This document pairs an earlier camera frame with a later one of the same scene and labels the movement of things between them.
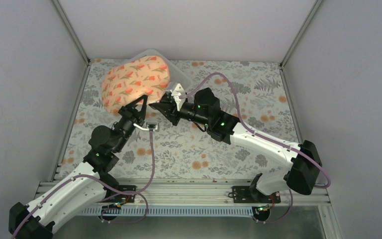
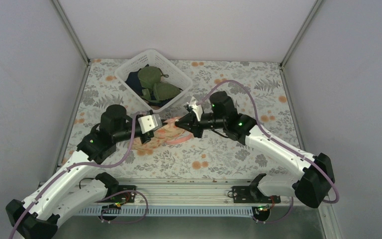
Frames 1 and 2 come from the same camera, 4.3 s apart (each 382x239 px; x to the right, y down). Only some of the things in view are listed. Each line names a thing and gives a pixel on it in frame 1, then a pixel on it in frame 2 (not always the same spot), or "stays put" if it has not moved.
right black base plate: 245,194 stays put
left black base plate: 124,198 stays put
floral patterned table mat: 250,92 stays put
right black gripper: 170,112 -> 192,125
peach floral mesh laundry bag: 126,83 -> 169,133
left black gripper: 131,114 -> 147,137
